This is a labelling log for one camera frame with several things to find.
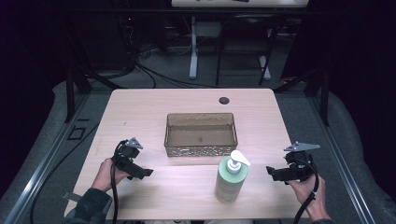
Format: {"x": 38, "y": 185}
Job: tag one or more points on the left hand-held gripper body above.
{"x": 127, "y": 152}

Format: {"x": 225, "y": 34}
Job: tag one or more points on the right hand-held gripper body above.
{"x": 299, "y": 161}

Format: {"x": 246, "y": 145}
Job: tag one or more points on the green pump bottle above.
{"x": 230, "y": 183}

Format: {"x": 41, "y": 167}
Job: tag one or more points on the brown transparent plastic basket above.
{"x": 200, "y": 137}

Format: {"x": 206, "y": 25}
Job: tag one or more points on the person's right hand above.
{"x": 306, "y": 196}

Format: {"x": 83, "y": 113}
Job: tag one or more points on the person's left hand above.
{"x": 104, "y": 175}

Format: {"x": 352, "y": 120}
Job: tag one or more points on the black metal stand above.
{"x": 324, "y": 99}
{"x": 70, "y": 93}

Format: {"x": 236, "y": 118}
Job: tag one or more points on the white desk leg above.
{"x": 193, "y": 56}
{"x": 265, "y": 68}

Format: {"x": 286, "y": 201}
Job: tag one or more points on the black chair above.
{"x": 249, "y": 25}

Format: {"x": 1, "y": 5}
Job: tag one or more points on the aluminium floor rail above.
{"x": 339, "y": 161}
{"x": 46, "y": 161}

